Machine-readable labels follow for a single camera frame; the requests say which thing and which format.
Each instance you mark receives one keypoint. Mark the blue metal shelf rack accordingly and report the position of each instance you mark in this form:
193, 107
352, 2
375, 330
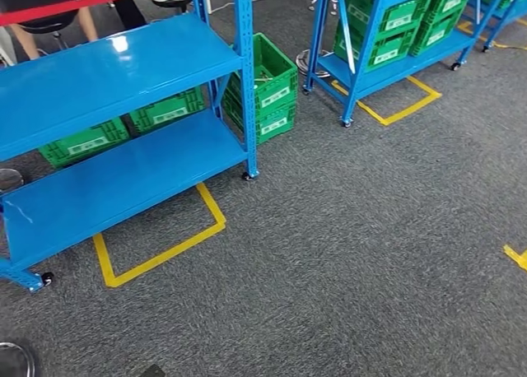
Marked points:
506, 12
395, 69
123, 183

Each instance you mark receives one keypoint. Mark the black stool seat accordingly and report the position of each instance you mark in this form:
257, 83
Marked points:
43, 28
173, 3

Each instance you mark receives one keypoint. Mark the white panel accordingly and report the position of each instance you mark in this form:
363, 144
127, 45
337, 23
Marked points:
6, 47

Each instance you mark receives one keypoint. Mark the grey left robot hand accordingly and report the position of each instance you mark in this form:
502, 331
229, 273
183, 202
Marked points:
151, 372

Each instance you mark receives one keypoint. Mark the red barrier ribbon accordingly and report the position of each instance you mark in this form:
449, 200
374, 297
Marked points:
82, 3

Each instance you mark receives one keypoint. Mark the round chrome stool base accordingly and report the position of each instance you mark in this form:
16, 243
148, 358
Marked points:
10, 181
14, 361
309, 63

